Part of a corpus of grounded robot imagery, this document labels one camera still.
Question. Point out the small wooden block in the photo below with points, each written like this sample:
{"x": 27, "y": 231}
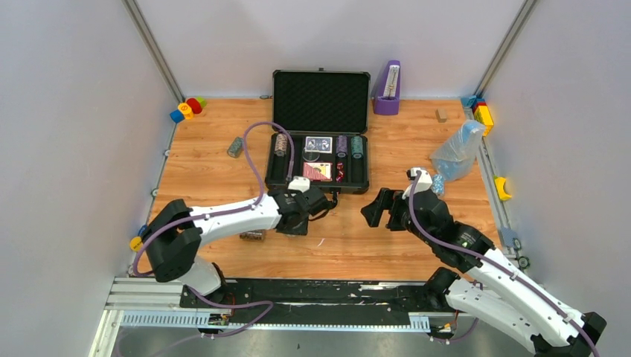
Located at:
{"x": 441, "y": 115}

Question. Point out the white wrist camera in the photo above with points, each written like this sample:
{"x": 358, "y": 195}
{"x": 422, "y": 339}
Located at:
{"x": 420, "y": 180}
{"x": 300, "y": 184}

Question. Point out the yellow curved toy piece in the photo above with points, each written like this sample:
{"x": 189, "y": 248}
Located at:
{"x": 501, "y": 188}

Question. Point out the blue playing card deck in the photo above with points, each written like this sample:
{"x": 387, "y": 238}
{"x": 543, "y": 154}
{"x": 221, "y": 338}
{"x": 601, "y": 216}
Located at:
{"x": 318, "y": 144}

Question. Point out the clear plastic bag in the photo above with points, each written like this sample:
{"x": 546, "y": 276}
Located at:
{"x": 454, "y": 158}

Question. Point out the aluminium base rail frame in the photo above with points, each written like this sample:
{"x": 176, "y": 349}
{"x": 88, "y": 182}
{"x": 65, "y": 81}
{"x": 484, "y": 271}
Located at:
{"x": 246, "y": 305}

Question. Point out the pink poker chip stack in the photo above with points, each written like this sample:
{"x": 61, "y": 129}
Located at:
{"x": 280, "y": 145}

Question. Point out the clear round dealer button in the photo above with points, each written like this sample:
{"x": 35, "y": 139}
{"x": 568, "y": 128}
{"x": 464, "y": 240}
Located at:
{"x": 310, "y": 156}

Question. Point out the brown poker chip stack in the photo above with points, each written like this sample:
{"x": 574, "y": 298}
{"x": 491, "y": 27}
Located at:
{"x": 253, "y": 236}

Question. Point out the colourful toy brick stack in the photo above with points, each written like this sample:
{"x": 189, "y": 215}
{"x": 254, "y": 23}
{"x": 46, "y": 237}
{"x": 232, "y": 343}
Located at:
{"x": 480, "y": 111}

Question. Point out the yellow round tag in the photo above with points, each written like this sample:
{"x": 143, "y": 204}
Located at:
{"x": 136, "y": 243}

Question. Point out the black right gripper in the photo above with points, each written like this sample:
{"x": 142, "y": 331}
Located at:
{"x": 386, "y": 200}

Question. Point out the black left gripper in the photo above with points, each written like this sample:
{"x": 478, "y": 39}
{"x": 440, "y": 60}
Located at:
{"x": 306, "y": 206}

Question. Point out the red dice in case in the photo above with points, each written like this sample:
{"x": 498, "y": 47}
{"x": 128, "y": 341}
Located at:
{"x": 340, "y": 172}

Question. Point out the purple poker chip stack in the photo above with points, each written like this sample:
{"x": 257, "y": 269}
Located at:
{"x": 341, "y": 146}

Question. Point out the grey-green poker chip stack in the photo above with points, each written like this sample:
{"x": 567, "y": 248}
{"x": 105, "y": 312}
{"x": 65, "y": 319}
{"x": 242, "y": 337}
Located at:
{"x": 236, "y": 148}

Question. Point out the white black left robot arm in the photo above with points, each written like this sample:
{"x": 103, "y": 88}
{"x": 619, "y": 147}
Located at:
{"x": 172, "y": 240}

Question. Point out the colourful round toy blocks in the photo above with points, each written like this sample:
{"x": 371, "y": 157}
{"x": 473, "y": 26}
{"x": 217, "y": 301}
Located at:
{"x": 188, "y": 109}

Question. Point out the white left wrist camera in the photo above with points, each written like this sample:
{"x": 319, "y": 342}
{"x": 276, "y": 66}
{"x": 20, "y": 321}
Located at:
{"x": 300, "y": 184}

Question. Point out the light blue poker chip stack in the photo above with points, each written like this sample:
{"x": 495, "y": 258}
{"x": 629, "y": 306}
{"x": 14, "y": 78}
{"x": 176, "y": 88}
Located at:
{"x": 438, "y": 185}

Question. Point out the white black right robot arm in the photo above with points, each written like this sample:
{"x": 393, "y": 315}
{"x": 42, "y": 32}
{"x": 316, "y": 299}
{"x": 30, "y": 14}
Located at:
{"x": 478, "y": 279}

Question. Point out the red playing card deck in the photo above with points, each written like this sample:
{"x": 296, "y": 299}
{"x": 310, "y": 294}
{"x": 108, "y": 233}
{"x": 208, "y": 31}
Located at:
{"x": 317, "y": 171}

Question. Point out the green poker chip stack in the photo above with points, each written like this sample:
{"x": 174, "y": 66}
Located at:
{"x": 357, "y": 147}

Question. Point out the black poker set case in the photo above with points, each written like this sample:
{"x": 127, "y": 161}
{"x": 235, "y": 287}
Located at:
{"x": 320, "y": 103}

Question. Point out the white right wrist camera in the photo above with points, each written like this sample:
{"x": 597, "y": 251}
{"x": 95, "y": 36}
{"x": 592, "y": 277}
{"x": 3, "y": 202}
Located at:
{"x": 420, "y": 180}

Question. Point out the purple metronome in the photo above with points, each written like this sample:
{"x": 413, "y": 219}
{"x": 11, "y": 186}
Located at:
{"x": 386, "y": 96}

